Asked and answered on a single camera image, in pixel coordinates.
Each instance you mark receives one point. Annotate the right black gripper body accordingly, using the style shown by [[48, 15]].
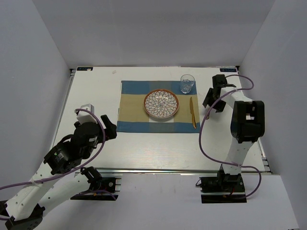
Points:
[[220, 106]]

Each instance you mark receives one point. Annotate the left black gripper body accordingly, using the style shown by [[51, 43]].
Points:
[[88, 153]]

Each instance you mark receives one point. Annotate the gold knife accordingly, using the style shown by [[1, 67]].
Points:
[[192, 113]]

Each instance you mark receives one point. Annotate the blue beige checked placemat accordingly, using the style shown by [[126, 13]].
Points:
[[132, 117]]

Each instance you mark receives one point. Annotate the clear drinking glass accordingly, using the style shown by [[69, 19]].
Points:
[[186, 83]]

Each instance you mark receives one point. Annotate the orange floral patterned plate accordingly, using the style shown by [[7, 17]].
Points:
[[161, 103]]

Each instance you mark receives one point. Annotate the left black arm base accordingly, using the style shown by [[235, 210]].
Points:
[[108, 191]]

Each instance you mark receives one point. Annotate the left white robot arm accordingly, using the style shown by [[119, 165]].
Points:
[[61, 175]]

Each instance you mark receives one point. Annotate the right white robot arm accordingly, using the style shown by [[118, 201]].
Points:
[[247, 122]]

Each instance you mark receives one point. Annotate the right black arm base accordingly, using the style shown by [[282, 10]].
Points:
[[225, 193]]

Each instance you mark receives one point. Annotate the right blue corner label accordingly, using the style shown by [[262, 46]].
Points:
[[228, 69]]

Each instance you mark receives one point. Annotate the blue corner label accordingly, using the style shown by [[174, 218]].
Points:
[[228, 69], [84, 69]]

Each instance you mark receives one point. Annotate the left blue corner label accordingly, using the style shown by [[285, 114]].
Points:
[[84, 69]]

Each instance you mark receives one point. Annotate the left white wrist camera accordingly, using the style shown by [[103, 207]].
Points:
[[85, 113]]

